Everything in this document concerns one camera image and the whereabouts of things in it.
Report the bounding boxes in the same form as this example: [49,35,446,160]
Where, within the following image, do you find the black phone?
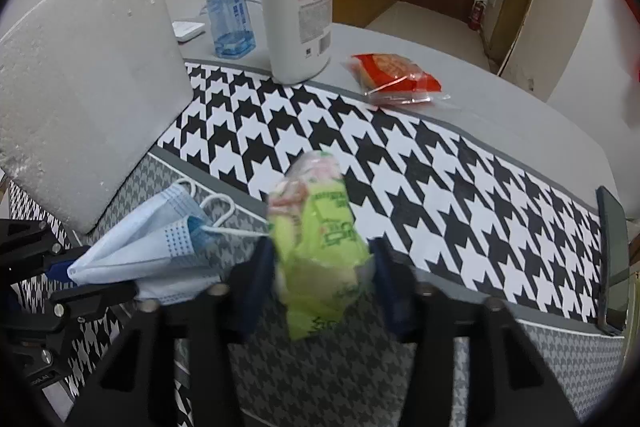
[595,186,632,337]

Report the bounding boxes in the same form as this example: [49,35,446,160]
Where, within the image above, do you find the small white box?
[171,21,207,44]

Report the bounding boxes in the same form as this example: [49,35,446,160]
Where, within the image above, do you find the blue spray bottle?
[206,0,257,59]

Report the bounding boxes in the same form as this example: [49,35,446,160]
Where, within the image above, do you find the white foam box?
[0,0,193,235]

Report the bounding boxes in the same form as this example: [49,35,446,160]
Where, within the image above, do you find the blue face mask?
[67,179,271,305]

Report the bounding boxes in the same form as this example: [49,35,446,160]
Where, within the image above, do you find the black white houndstooth mat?
[7,57,626,427]

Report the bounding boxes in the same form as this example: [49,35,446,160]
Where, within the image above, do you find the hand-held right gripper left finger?
[72,237,281,427]

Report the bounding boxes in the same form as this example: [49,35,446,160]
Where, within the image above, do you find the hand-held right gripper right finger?
[370,237,581,427]

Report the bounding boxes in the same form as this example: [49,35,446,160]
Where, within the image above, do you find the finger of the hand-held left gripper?
[0,218,88,282]
[47,279,141,327]

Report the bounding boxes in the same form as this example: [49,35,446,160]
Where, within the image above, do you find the green snack packet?
[267,150,373,342]

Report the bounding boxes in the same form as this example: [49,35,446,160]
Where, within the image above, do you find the red snack packet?
[342,53,451,108]

